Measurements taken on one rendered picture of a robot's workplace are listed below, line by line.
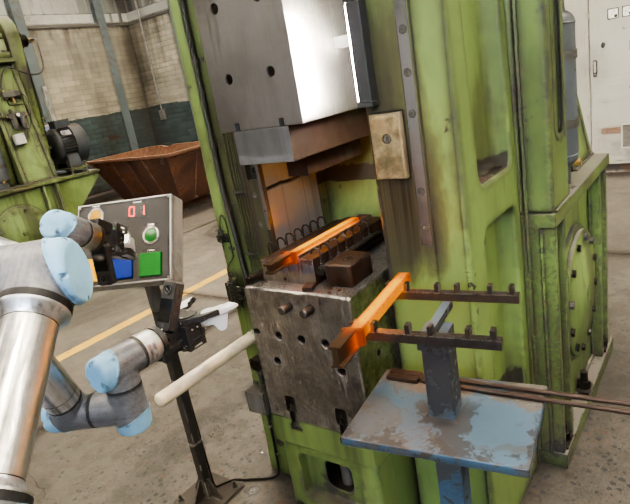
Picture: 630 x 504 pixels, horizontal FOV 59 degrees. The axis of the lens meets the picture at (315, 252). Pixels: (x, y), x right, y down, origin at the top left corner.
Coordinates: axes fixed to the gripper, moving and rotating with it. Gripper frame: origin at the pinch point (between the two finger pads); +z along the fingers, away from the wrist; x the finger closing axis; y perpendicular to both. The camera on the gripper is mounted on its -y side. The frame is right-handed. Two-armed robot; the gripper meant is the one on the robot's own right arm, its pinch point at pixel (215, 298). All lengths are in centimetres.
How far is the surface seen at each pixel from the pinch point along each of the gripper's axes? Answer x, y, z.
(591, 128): -19, 52, 560
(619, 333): 59, 100, 199
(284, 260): 0.5, 0.1, 27.0
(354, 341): 42.1, 3.6, -3.7
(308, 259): 6.1, 0.8, 30.7
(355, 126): 8, -31, 63
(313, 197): -19, -7, 70
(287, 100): 9, -43, 31
